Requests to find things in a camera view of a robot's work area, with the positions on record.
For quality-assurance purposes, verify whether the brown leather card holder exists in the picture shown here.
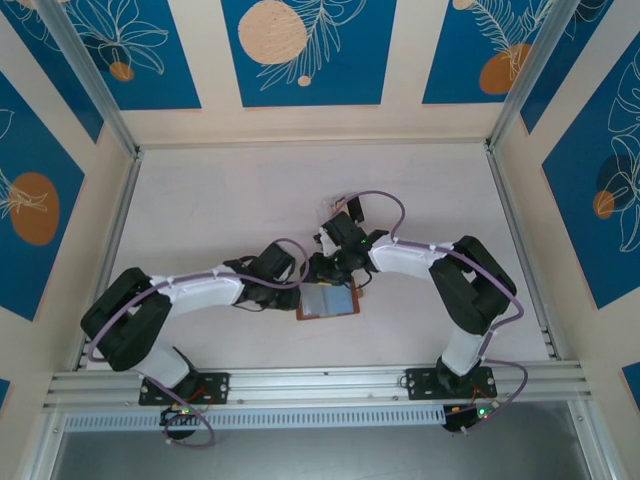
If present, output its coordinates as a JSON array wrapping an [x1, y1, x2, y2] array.
[[294, 279, 365, 321]]

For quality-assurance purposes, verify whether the clear acrylic card stand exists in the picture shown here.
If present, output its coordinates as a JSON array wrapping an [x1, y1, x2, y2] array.
[[317, 197, 350, 221]]

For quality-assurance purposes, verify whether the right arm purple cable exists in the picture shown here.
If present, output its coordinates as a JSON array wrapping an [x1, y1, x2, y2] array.
[[357, 189, 529, 437]]

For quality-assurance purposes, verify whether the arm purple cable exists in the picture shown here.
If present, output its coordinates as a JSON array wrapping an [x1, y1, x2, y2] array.
[[88, 238, 310, 447], [357, 189, 529, 437]]

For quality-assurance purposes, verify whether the aluminium front rail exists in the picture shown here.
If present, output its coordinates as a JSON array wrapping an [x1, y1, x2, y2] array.
[[42, 360, 597, 412]]

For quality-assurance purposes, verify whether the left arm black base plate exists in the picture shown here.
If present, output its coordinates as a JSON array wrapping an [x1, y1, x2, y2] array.
[[138, 372, 231, 407]]

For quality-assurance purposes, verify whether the grey slotted cable duct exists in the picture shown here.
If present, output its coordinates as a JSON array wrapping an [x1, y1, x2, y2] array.
[[63, 405, 447, 432]]

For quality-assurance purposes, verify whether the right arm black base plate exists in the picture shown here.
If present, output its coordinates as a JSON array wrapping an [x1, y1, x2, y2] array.
[[404, 367, 499, 401]]

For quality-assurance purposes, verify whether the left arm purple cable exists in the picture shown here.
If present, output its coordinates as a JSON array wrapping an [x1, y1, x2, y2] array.
[[88, 238, 310, 447]]

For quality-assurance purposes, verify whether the aluminium side rail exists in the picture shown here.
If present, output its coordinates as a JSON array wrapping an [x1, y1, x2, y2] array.
[[485, 140, 560, 362], [72, 147, 145, 372]]

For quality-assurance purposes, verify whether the blue floral wall panel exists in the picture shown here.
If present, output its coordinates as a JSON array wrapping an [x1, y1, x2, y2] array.
[[542, 47, 640, 311], [0, 69, 87, 323], [221, 0, 400, 109], [519, 0, 617, 135], [421, 0, 554, 106], [0, 0, 105, 145], [64, 0, 202, 112]]

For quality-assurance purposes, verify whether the aluminium upright post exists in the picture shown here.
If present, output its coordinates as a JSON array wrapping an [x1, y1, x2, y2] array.
[[35, 0, 141, 159], [488, 0, 575, 152]]

